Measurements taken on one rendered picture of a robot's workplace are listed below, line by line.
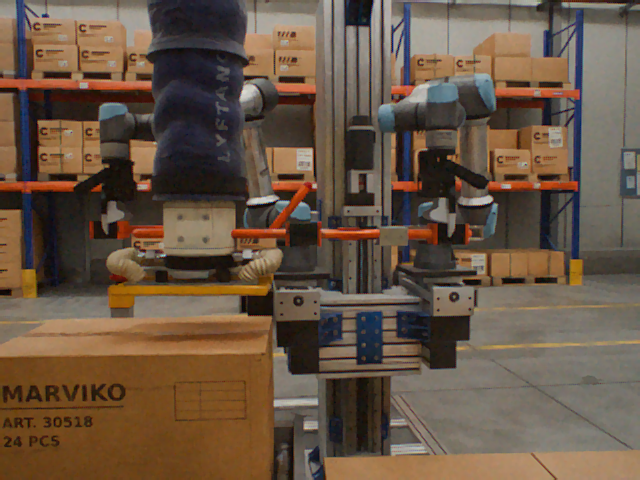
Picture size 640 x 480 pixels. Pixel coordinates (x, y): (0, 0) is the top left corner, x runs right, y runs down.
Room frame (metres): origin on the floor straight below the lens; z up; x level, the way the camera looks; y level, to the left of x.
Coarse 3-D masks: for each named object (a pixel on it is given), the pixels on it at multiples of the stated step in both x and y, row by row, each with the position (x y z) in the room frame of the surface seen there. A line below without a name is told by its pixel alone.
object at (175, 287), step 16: (160, 272) 1.29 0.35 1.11; (224, 272) 1.29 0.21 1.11; (112, 288) 1.25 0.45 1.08; (128, 288) 1.25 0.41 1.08; (144, 288) 1.25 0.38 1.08; (160, 288) 1.25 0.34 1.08; (176, 288) 1.25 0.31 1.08; (192, 288) 1.26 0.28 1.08; (208, 288) 1.26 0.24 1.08; (224, 288) 1.26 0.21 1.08; (240, 288) 1.26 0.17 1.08; (256, 288) 1.26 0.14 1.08
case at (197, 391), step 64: (64, 320) 1.56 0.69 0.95; (128, 320) 1.56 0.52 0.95; (192, 320) 1.55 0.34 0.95; (256, 320) 1.55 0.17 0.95; (0, 384) 1.19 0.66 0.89; (64, 384) 1.19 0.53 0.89; (128, 384) 1.20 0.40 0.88; (192, 384) 1.20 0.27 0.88; (256, 384) 1.21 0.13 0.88; (0, 448) 1.19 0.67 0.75; (64, 448) 1.19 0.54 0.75; (128, 448) 1.20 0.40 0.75; (192, 448) 1.20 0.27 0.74; (256, 448) 1.21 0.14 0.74
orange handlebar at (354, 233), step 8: (128, 232) 1.64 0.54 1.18; (136, 232) 1.37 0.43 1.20; (144, 232) 1.37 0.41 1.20; (152, 232) 1.37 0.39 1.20; (160, 232) 1.37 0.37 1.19; (232, 232) 1.37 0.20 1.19; (240, 232) 1.37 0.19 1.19; (248, 232) 1.37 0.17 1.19; (256, 232) 1.37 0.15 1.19; (264, 232) 1.37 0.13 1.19; (272, 232) 1.38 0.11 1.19; (280, 232) 1.38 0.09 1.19; (328, 232) 1.38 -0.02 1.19; (336, 232) 1.38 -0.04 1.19; (344, 232) 1.38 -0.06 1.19; (352, 232) 1.38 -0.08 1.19; (360, 232) 1.38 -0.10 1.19; (368, 232) 1.38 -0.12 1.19; (376, 232) 1.38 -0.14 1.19; (408, 232) 1.38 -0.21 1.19; (416, 232) 1.39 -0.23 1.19; (424, 232) 1.39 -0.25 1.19; (432, 232) 1.39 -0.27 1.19; (344, 240) 1.38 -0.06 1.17; (352, 240) 1.38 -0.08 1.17
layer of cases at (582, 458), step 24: (360, 456) 1.61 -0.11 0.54; (384, 456) 1.61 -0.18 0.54; (408, 456) 1.61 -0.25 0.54; (432, 456) 1.61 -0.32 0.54; (456, 456) 1.61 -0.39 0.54; (480, 456) 1.61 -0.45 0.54; (504, 456) 1.61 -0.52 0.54; (528, 456) 1.60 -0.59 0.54; (552, 456) 1.60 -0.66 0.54; (576, 456) 1.60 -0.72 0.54; (600, 456) 1.60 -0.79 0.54; (624, 456) 1.60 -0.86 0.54
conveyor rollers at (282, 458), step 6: (282, 444) 1.68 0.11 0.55; (288, 444) 1.69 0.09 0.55; (276, 450) 1.67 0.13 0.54; (282, 450) 1.64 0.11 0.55; (288, 450) 1.65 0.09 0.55; (276, 456) 1.62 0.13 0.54; (282, 456) 1.60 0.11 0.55; (288, 456) 1.61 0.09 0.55; (276, 462) 1.58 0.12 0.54; (282, 462) 1.56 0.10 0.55; (288, 462) 1.57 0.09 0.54; (276, 468) 1.54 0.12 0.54; (282, 468) 1.53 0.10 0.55; (288, 468) 1.54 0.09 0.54; (276, 474) 1.50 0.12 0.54; (282, 474) 1.49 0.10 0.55; (288, 474) 1.50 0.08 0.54
